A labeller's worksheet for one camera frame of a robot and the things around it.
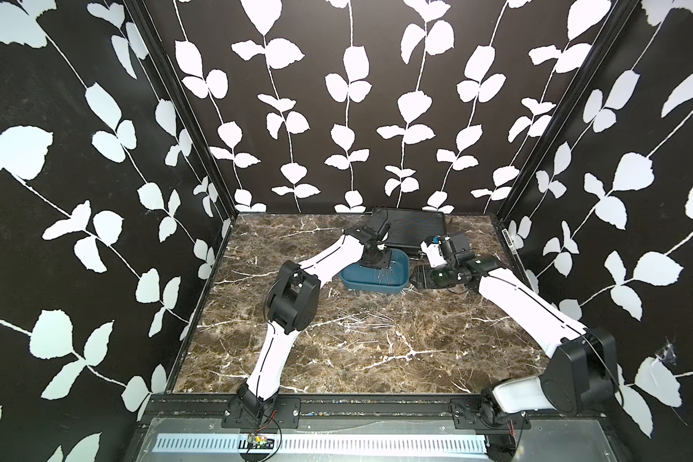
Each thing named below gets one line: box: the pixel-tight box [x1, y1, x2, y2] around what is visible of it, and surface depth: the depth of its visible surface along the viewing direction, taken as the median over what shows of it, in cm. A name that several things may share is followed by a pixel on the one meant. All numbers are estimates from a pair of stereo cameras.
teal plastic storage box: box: [339, 248, 411, 293], surface depth 100 cm
